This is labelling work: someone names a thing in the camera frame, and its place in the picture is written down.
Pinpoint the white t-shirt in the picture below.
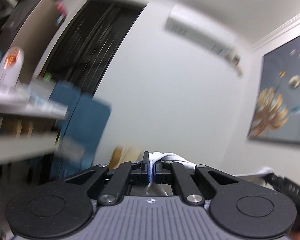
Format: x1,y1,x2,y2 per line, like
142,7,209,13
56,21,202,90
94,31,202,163
145,151,274,196

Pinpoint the plaid checked pillow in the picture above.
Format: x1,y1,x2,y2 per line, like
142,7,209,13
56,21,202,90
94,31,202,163
109,146,141,169

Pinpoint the blue covered chair right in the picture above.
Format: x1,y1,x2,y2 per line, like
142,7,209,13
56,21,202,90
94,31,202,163
64,94,111,171

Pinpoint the blue covered chair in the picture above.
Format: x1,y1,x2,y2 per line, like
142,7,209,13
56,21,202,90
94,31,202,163
50,81,82,141
64,94,111,171

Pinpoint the blue covered chair left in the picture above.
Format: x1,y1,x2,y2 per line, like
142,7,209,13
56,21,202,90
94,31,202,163
50,81,82,141

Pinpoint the dark wooden table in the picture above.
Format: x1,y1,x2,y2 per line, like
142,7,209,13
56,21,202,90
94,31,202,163
0,79,66,165

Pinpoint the black window grille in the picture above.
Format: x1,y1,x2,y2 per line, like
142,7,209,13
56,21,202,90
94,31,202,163
40,0,145,94

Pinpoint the white air conditioner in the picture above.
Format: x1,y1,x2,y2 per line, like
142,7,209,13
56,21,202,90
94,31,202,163
166,4,243,77

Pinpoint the white small heater appliance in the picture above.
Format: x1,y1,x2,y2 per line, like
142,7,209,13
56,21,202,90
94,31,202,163
0,47,24,88

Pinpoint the leaf wall painting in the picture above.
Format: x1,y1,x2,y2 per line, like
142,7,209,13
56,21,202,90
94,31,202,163
248,36,300,144

